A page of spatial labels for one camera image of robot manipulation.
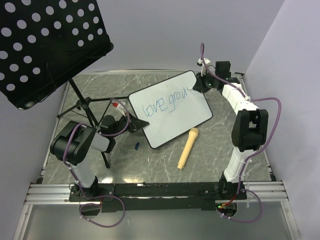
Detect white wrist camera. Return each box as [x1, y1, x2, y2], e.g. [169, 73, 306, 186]
[197, 58, 211, 77]
[110, 99, 127, 116]

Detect aluminium rail frame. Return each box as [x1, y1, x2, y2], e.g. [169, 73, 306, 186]
[12, 72, 301, 240]

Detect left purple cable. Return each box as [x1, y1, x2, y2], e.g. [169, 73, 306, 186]
[61, 99, 133, 228]

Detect black perforated music stand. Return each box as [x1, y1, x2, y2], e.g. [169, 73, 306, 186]
[0, 0, 115, 169]

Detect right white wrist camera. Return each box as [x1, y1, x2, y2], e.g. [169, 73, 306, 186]
[197, 58, 211, 77]

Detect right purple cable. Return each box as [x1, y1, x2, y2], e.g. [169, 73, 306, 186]
[199, 42, 283, 223]

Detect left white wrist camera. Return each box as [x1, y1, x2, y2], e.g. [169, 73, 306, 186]
[110, 99, 127, 116]

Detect blue marker cap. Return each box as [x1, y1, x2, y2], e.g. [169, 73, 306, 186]
[134, 142, 140, 150]

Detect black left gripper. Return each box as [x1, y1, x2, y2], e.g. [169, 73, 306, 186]
[111, 111, 150, 138]

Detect purple cable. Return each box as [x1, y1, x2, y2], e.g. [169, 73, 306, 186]
[199, 42, 283, 223]
[61, 99, 133, 228]

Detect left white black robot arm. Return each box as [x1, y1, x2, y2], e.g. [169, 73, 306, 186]
[50, 114, 150, 201]

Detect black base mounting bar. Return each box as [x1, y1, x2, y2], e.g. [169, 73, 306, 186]
[69, 181, 247, 213]

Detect beige toy microphone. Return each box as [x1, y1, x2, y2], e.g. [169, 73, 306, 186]
[177, 127, 199, 170]

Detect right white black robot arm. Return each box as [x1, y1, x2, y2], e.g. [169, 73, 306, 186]
[192, 58, 269, 199]

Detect white whiteboard black frame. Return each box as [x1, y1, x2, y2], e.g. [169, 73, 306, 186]
[128, 70, 213, 149]

